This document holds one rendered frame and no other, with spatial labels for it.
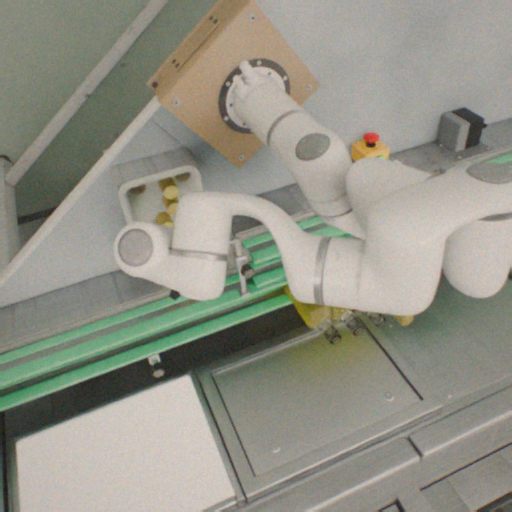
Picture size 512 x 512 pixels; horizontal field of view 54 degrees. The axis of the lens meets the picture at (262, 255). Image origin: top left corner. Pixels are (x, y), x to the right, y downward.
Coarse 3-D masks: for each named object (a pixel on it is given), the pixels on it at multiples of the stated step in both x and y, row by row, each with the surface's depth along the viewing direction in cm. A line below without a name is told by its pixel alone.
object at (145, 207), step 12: (180, 168) 104; (192, 168) 105; (144, 180) 102; (156, 180) 103; (192, 180) 109; (120, 192) 102; (144, 192) 112; (156, 192) 113; (180, 192) 115; (132, 204) 112; (144, 204) 114; (156, 204) 115; (132, 216) 114; (144, 216) 115
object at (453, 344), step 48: (240, 336) 134; (432, 336) 129; (480, 336) 128; (96, 384) 125; (144, 384) 124; (432, 384) 117; (480, 384) 118; (0, 432) 116; (432, 432) 106; (480, 432) 107; (0, 480) 107; (336, 480) 100; (384, 480) 102; (432, 480) 102; (480, 480) 102
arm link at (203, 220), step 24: (192, 192) 65; (216, 192) 64; (192, 216) 63; (216, 216) 64; (264, 216) 60; (288, 216) 63; (192, 240) 63; (216, 240) 64; (288, 240) 59; (312, 240) 60; (288, 264) 59; (312, 264) 58; (312, 288) 58
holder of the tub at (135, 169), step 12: (156, 156) 109; (168, 156) 108; (180, 156) 108; (120, 168) 106; (132, 168) 106; (144, 168) 105; (156, 168) 105; (168, 168) 105; (120, 180) 102; (132, 180) 102
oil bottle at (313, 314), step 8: (288, 288) 121; (296, 304) 119; (304, 304) 115; (312, 304) 114; (304, 312) 115; (312, 312) 113; (320, 312) 113; (328, 312) 113; (304, 320) 117; (312, 320) 113; (320, 320) 112; (312, 328) 114
